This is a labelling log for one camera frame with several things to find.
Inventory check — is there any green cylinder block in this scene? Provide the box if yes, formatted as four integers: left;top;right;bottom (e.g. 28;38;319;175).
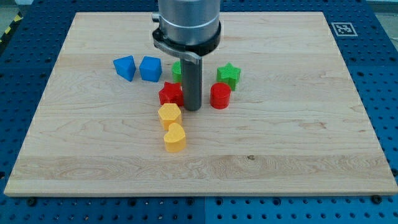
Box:
171;60;182;83

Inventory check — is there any light wooden board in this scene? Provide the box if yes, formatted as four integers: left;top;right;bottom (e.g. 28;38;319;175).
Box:
4;12;397;197

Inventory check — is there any green star block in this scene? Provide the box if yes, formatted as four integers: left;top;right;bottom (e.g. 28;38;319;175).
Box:
216;62;241;91

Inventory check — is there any yellow hexagon block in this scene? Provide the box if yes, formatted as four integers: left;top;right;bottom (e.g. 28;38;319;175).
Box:
158;103;182;131

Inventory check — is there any blue triangular block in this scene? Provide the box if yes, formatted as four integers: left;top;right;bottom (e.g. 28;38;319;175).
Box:
113;55;136;82

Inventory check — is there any red star block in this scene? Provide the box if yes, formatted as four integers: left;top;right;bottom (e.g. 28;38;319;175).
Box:
159;82;184;106

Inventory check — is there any blue cube block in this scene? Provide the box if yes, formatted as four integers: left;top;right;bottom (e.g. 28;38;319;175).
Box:
139;56;162;82

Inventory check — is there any yellow heart block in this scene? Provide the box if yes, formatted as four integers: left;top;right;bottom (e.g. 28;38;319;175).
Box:
164;123;186;152

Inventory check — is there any white fiducial marker tag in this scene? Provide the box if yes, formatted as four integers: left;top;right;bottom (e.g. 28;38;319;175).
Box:
331;22;358;37

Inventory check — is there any black clamp ring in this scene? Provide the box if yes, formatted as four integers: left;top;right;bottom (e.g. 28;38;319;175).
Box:
152;21;222;65

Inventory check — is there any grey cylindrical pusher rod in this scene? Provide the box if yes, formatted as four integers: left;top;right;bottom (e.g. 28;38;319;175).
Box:
180;59;202;111

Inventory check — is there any red cylinder block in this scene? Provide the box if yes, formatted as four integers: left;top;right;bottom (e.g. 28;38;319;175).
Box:
210;82;231;110

